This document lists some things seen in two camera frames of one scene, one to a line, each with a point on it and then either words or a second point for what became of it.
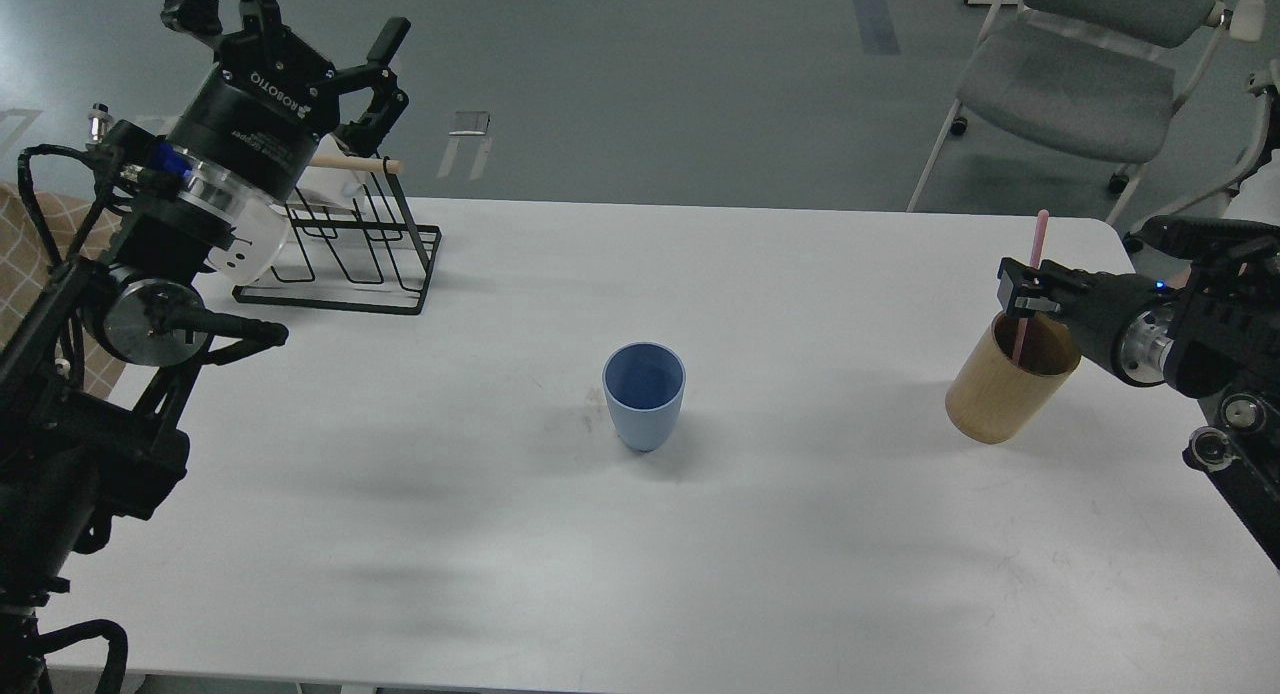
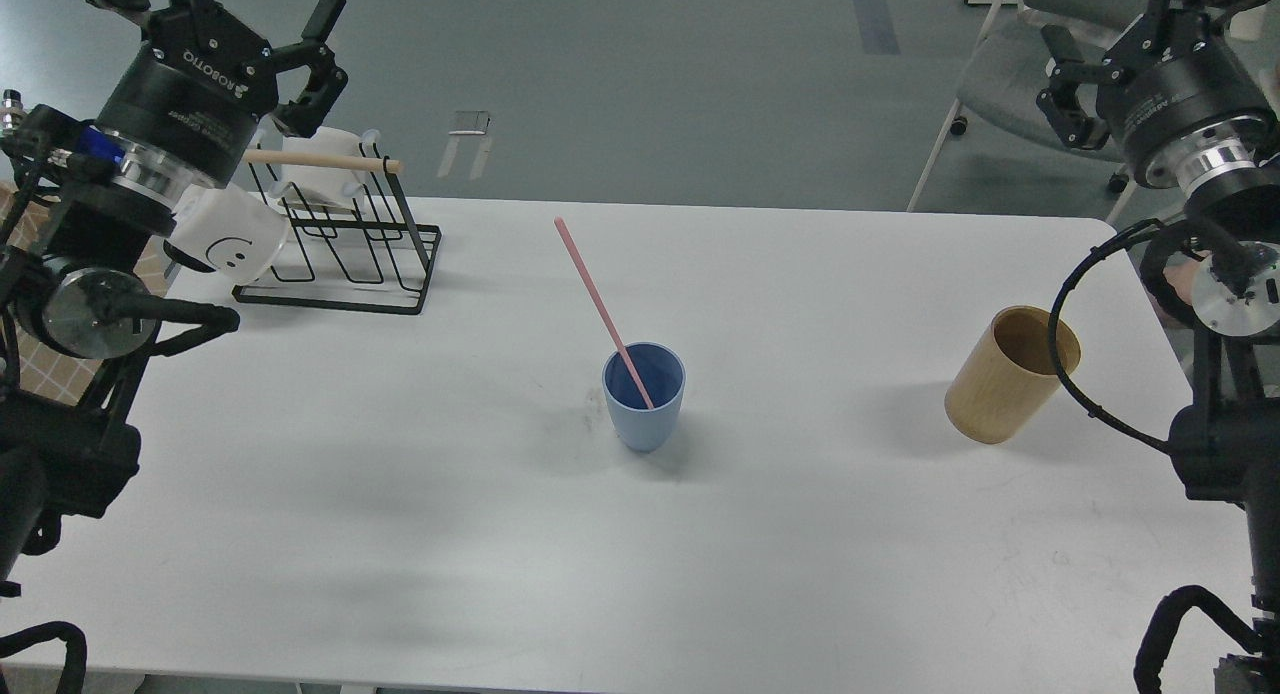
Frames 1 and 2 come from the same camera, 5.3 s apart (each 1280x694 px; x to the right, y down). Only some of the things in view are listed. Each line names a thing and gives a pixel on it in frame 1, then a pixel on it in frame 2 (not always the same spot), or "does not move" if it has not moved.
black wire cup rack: x=371 y=250 does not move
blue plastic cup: x=644 y=384 does not move
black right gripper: x=1096 y=305 to x=1166 y=74
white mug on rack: x=337 y=187 does not move
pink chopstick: x=1038 y=246 to x=603 y=311
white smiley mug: x=257 y=243 does not move
